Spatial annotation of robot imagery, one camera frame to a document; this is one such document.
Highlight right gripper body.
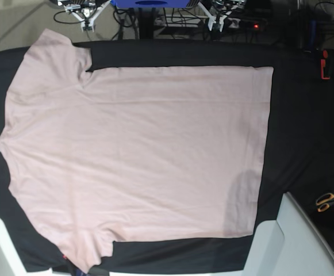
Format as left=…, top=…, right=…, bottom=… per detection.
left=64, top=0, right=109, bottom=32

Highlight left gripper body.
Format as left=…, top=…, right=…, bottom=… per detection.
left=199, top=1, right=227, bottom=31

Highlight pink T-shirt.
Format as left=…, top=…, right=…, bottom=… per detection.
left=0, top=29, right=274, bottom=271

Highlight white power strip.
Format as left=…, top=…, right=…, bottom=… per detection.
left=155, top=14, right=240, bottom=28

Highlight blue box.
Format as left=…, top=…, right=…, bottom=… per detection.
left=112, top=0, right=190, bottom=9

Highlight black power strip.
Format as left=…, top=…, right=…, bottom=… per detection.
left=239, top=20, right=267, bottom=31

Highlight red black clamp right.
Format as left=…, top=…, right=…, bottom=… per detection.
left=320, top=49, right=331, bottom=80

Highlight black table leg post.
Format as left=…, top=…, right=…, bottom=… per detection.
left=138, top=8, right=156, bottom=40

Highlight orange handled scissors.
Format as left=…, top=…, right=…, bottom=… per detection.
left=315, top=193, right=334, bottom=213

